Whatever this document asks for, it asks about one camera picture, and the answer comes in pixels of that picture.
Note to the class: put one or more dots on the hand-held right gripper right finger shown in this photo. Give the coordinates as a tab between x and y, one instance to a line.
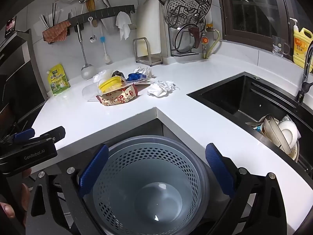
218	171

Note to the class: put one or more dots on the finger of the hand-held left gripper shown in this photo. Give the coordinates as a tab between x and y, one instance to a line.
52	133
24	134

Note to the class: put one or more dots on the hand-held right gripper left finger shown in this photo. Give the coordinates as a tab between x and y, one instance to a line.
94	171

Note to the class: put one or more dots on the grey perforated waste basket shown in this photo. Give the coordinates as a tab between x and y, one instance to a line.
146	176

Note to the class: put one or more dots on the brown printed snack bag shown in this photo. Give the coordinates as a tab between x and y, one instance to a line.
117	98

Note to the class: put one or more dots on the clear plastic bag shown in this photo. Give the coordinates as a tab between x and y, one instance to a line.
100	76

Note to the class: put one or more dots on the yellow plastic wrapper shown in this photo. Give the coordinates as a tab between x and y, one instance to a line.
110	83

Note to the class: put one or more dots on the white tissue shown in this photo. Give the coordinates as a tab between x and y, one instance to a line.
159	89

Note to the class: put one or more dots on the pink packet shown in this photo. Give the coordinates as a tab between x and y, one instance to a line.
148	81

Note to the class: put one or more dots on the person's left hand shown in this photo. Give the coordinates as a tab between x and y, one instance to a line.
25	195

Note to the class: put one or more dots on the yellow seasoning pouch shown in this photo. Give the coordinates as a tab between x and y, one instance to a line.
57	80

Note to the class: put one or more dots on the black kitchen appliance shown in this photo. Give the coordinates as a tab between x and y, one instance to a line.
14	78

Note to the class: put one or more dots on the pile of dirty dishes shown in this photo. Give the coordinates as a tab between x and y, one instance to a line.
271	129

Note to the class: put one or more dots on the steel spatula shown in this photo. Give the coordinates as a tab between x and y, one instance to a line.
86	72

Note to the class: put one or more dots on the black sink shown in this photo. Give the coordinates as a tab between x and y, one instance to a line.
232	95

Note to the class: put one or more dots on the white bowl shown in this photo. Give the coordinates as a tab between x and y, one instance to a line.
287	132

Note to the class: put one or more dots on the dark grey cloth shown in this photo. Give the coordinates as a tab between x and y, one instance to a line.
118	74

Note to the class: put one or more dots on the blue ribbon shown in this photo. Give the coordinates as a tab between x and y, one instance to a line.
134	76

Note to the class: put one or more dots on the orange cloth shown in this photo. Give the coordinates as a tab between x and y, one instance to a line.
55	33

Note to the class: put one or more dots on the steel spoon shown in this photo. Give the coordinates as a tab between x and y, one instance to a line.
92	38

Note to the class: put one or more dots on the small display screen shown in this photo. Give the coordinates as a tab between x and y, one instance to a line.
10	27

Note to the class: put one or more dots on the crumpled printed paper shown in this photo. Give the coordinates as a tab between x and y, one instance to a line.
143	70

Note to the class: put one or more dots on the bunch of chopsticks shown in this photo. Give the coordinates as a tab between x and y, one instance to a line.
53	12

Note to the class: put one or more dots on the steel cutting board rack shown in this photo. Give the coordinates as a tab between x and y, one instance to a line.
151	62

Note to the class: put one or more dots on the dark sink faucet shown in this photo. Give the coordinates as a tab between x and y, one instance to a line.
305	83

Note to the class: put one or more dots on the white hanging cloth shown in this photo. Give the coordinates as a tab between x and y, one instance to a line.
123	24

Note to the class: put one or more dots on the steel lid rack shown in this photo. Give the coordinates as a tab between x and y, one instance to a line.
170	41

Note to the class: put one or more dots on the clear glass cup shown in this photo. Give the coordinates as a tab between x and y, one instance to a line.
278	46

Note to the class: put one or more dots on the white cutting board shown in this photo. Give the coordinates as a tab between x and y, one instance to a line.
149	29

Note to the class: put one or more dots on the yellow detergent bottle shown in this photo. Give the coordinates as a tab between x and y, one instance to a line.
302	49

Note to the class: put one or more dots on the perforated steel steamer plate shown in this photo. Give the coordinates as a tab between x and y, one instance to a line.
188	5

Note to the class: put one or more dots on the dark wall rack rail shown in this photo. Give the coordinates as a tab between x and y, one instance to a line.
110	11

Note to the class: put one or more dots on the dark window frame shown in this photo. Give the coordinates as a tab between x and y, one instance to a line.
227	17

